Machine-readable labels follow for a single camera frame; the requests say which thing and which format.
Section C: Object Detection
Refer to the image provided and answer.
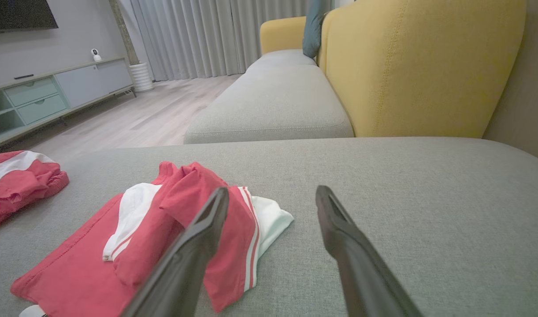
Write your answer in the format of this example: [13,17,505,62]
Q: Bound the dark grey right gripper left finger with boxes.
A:
[121,187,230,317]

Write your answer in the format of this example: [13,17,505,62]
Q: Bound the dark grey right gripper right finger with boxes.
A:
[315,185,424,317]

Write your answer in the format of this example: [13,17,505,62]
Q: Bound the red Bulls 23 jersey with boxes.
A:
[10,161,295,317]

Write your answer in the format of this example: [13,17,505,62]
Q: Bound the red shorts with white stripe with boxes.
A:
[0,150,70,232]

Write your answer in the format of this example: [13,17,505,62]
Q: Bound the grey and yellow sofa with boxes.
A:
[0,0,538,317]

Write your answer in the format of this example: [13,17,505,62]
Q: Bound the white ribbed planter pot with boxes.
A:
[129,62,155,92]

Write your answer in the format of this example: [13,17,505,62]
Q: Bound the grey and green TV cabinet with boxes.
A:
[0,56,136,152]

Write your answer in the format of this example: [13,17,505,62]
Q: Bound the grey pleated curtains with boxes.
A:
[119,0,335,82]

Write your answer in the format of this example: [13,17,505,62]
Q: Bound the brown tree trunk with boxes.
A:
[109,0,140,66]

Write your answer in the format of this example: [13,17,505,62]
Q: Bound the teal cushion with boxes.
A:
[302,0,332,59]

